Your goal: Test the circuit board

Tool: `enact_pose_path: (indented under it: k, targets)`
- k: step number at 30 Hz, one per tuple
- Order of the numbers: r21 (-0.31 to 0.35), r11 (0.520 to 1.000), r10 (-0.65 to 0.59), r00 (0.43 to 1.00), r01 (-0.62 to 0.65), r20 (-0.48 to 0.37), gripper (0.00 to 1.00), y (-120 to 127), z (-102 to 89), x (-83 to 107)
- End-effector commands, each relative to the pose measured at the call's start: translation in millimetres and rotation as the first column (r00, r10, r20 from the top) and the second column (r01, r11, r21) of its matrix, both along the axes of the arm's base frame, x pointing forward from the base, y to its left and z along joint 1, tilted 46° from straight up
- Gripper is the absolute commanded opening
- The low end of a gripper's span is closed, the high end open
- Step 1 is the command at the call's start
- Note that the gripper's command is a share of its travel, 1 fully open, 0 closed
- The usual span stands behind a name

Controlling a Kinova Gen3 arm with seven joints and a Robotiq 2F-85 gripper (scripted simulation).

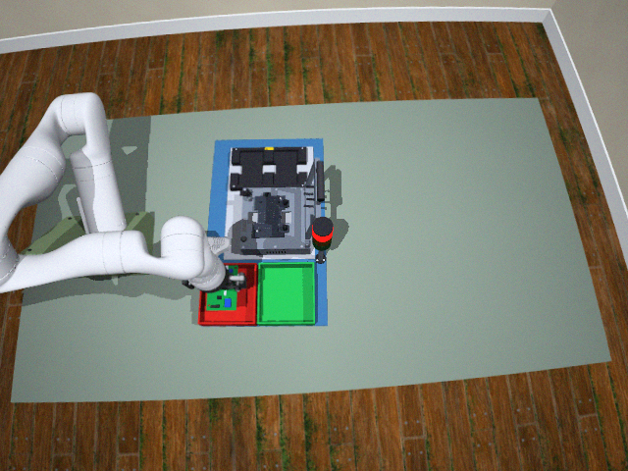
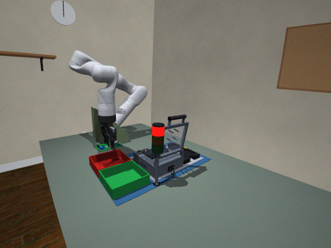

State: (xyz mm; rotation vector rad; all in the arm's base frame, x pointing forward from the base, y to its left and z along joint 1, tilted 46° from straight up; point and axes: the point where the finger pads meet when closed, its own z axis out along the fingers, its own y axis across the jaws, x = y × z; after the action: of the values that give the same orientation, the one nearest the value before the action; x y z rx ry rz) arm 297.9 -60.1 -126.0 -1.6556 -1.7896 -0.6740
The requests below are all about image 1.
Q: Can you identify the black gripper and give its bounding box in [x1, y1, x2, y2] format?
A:
[182, 265, 247, 293]

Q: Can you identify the red bin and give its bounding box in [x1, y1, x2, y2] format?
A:
[198, 263, 258, 326]

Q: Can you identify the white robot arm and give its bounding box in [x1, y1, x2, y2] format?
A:
[0, 92, 231, 293]

